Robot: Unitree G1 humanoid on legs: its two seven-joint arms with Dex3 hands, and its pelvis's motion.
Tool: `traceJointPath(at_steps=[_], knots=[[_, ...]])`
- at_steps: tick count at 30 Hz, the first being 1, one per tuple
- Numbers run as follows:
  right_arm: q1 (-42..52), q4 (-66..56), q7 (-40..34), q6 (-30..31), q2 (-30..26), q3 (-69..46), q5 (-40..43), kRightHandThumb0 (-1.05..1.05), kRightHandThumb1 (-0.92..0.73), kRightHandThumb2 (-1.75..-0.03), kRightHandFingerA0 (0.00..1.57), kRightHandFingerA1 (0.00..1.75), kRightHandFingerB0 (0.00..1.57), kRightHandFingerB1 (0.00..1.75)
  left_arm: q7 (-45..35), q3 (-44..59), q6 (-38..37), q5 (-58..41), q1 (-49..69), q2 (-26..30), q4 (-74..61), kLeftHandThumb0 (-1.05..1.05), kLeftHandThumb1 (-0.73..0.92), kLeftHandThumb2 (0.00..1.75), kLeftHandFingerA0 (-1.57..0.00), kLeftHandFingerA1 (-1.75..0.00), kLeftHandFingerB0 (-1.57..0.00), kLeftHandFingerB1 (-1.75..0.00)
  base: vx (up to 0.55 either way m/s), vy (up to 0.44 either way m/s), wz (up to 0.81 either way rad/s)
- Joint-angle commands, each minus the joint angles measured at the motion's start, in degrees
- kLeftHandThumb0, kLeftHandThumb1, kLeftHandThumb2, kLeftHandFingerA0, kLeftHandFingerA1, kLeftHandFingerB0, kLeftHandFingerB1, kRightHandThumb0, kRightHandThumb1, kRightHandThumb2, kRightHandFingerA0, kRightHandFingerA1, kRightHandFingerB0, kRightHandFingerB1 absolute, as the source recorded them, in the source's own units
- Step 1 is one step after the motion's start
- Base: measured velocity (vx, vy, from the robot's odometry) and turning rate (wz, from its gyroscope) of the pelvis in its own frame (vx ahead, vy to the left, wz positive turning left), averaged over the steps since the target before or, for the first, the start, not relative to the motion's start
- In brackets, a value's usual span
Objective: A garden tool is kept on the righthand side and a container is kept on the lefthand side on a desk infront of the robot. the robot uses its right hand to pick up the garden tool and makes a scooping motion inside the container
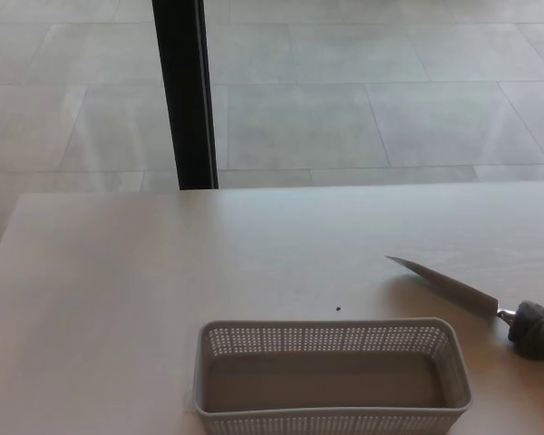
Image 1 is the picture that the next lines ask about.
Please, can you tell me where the black vertical post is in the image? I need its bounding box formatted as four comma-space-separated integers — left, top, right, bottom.
151, 0, 219, 190

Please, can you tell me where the steel garden trowel wooden handle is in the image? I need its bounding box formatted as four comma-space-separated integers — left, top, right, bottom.
384, 255, 544, 363

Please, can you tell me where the grey perforated plastic basket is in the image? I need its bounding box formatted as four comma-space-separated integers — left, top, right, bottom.
193, 316, 472, 435

